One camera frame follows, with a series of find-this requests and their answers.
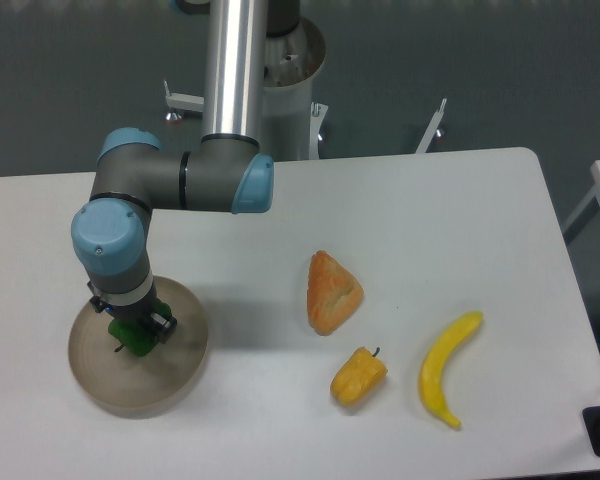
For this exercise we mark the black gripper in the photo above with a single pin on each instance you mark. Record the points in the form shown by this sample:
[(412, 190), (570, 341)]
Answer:
[(135, 305)]

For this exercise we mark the green toy pepper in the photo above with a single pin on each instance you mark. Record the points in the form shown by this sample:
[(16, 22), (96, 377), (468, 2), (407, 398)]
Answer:
[(131, 336)]

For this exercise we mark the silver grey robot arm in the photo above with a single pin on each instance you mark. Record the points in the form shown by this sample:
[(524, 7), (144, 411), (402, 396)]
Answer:
[(228, 173)]

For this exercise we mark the beige round plate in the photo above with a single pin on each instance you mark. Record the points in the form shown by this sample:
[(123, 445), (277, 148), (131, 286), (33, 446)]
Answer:
[(130, 386)]

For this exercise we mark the yellow toy pepper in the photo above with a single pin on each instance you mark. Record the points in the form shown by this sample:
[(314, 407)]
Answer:
[(357, 377)]

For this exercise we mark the orange toy bread wedge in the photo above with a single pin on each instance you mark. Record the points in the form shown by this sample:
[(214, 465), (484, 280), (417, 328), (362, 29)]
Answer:
[(333, 294)]

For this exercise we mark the yellow toy banana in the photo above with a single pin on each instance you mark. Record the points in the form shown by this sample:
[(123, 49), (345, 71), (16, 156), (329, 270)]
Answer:
[(431, 374)]

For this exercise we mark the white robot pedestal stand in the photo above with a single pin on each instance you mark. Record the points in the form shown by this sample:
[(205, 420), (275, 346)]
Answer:
[(291, 120)]

